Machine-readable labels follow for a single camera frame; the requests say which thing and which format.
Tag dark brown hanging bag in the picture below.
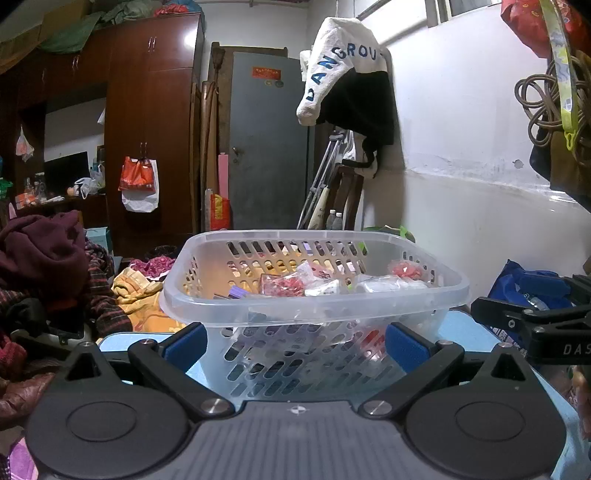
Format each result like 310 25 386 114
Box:
529 124 591 208

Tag white window frame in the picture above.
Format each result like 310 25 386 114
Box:
360 0 504 28

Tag teal box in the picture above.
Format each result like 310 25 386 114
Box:
85 226 112 252

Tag red paper package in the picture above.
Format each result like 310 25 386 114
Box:
210 193 232 232

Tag yellow green strap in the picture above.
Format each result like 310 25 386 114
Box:
539 0 580 153

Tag coiled brown rope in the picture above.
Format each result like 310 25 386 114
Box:
514 51 591 148

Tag long white packet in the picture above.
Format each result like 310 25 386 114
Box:
353 274 428 294

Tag white sweatshirt blue letters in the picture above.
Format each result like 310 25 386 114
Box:
296 16 386 126

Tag small pink plastic bag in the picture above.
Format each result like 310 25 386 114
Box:
15 126 35 162

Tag blue fabric bag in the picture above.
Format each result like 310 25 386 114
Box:
487 259 573 342

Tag black monitor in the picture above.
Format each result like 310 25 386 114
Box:
44 151 90 195

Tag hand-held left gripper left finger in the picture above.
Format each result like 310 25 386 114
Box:
55 322 235 420

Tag black hanging garment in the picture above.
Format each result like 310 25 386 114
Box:
318 69 397 178

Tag clear plastic basket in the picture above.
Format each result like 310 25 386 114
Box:
159 229 471 402

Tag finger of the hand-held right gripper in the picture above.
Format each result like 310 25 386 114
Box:
470 296 591 334

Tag yellow towel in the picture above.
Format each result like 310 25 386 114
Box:
112 268 185 333

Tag grey metal door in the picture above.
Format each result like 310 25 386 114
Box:
228 51 315 232

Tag red brown jacket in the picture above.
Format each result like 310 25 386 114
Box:
0 332 61 421

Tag small red snack packet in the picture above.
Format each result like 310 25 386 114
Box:
387 259 426 280

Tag metal crutches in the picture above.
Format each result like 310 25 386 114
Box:
295 129 354 230

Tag pink floral cloth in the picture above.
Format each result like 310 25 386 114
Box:
129 256 178 280

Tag green cloth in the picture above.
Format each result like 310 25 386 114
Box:
37 0 160 54

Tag green plastic object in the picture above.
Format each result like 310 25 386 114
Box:
362 224 416 243

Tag large red snack packet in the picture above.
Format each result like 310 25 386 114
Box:
259 273 306 298

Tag brown wooden wardrobe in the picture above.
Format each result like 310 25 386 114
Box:
0 11 206 259

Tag orange white plastic bag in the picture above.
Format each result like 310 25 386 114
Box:
119 156 160 213

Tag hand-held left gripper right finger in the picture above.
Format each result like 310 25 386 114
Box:
358 322 539 420

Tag dark striped cloth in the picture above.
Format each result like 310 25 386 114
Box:
83 240 134 333

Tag maroon cloth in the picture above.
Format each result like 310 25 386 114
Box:
0 210 90 301

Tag small white packet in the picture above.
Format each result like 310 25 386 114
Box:
302 277 340 297

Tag red hanging bag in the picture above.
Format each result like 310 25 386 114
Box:
501 0 591 58

